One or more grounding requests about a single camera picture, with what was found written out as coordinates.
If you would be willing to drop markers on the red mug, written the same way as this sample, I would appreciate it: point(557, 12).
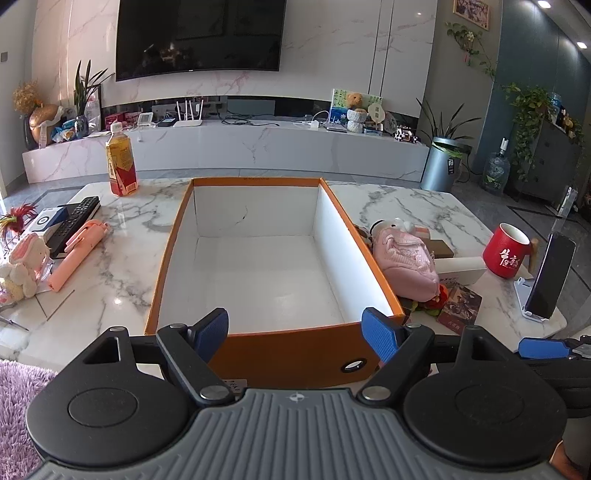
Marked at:
point(503, 254)

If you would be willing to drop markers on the white flat box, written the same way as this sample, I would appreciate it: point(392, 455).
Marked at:
point(457, 270)

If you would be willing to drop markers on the grey side cabinet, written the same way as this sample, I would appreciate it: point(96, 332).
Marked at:
point(549, 161)

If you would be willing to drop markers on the long-leaf green plant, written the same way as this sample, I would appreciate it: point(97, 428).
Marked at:
point(436, 122)

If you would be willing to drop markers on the white marble television cabinet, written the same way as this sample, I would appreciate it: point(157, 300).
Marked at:
point(277, 147)

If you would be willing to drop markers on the small landscape painting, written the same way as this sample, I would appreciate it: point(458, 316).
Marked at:
point(339, 104)

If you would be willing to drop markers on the round paddle fan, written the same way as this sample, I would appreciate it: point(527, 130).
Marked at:
point(377, 113)

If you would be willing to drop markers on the brown wooden block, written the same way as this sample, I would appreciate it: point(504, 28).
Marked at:
point(441, 248)

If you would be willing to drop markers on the blue water jug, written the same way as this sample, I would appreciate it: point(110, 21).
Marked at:
point(495, 173)

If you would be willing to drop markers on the hanging vine plant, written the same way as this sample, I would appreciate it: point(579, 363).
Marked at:
point(466, 37)

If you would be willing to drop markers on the black wall television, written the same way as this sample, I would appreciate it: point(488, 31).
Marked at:
point(198, 37)

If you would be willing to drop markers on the black and white cow figurine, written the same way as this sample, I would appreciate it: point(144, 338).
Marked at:
point(405, 134)

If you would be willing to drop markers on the white phone stand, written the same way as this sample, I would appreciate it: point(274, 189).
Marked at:
point(523, 300)

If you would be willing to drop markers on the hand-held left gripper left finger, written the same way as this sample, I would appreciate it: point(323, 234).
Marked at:
point(215, 329)

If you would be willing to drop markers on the black remote control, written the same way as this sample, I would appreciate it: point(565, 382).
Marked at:
point(74, 221)

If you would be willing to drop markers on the brown bear plush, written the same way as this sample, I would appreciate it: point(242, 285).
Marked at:
point(354, 99)

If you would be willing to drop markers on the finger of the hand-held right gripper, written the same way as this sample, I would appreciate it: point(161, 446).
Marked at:
point(542, 347)

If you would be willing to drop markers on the dried yellow flowers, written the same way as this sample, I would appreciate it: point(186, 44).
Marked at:
point(25, 94)

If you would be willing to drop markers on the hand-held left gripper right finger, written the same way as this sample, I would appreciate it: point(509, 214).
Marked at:
point(381, 334)

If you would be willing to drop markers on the pink selfie stick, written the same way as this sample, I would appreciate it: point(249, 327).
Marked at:
point(76, 251)

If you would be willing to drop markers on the white desk thermometer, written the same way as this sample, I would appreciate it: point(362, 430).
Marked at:
point(145, 119)

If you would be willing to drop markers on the cream bunny plush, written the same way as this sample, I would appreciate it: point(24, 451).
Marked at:
point(23, 267)

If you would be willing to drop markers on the black smartphone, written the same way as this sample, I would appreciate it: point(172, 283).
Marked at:
point(551, 272)

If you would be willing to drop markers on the framed wall picture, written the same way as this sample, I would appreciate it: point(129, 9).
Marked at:
point(471, 11)

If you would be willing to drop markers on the orange cardboard box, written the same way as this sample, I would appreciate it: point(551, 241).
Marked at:
point(258, 277)

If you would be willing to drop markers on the tall green potted plant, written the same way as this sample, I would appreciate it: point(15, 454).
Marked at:
point(85, 92)

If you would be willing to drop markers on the orange drink bottle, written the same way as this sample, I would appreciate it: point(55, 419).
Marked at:
point(122, 166)

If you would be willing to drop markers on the golden vase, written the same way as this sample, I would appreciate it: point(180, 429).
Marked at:
point(44, 122)

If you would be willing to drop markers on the trailing pothos plant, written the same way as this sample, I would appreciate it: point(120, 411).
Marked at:
point(531, 106)

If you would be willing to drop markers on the white router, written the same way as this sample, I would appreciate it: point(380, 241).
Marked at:
point(188, 122)

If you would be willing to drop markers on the purple shaggy rug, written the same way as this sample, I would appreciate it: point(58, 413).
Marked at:
point(18, 415)

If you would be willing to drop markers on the blue and white box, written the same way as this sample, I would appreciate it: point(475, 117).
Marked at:
point(46, 222)

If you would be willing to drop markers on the small brown printed box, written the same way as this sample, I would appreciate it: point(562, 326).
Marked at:
point(459, 307)

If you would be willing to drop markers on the colourful feather toy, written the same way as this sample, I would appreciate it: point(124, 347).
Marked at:
point(18, 217)

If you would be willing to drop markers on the pink plush toy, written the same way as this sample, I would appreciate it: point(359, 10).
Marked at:
point(406, 263)

